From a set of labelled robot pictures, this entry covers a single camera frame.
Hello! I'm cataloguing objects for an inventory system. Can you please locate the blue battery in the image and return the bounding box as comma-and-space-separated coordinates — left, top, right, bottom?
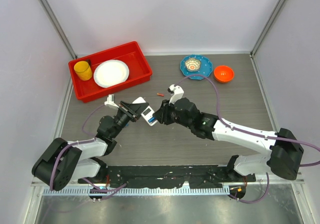
148, 118, 156, 124

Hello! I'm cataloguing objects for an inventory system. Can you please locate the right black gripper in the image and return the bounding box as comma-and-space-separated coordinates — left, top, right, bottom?
153, 98, 193, 130

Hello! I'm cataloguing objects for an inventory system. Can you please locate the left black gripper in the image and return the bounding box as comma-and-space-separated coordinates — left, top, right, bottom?
111, 101, 149, 138

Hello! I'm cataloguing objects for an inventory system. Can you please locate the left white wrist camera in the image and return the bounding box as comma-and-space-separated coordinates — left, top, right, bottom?
104, 94, 119, 110

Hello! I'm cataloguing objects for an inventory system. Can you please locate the white remote control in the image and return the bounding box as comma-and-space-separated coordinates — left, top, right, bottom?
132, 97, 158, 127

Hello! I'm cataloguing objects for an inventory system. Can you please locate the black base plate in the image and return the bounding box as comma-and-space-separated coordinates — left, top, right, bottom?
88, 165, 256, 189

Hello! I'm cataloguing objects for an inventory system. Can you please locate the white paper plate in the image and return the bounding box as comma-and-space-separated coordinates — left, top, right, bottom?
93, 59, 130, 88

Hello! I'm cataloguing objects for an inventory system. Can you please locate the orange bowl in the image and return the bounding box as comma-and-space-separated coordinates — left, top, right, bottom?
213, 65, 235, 83

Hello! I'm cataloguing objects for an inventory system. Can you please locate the white slotted cable duct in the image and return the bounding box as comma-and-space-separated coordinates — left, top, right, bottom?
42, 185, 230, 197

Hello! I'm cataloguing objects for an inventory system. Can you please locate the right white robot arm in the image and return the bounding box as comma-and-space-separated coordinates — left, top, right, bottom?
153, 98, 304, 182

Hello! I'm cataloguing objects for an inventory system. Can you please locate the red plastic bin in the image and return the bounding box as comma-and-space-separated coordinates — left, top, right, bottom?
68, 41, 153, 103

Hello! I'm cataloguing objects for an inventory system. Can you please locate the small patterned bowl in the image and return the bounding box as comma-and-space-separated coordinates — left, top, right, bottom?
184, 57, 201, 72

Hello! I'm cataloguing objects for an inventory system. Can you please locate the yellow cup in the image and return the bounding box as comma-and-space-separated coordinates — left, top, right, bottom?
73, 61, 93, 81

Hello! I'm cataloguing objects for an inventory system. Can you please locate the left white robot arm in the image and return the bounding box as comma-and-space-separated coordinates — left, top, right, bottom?
31, 101, 149, 191

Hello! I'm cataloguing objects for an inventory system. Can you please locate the blue plate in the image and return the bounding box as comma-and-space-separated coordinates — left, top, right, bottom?
180, 54, 213, 80

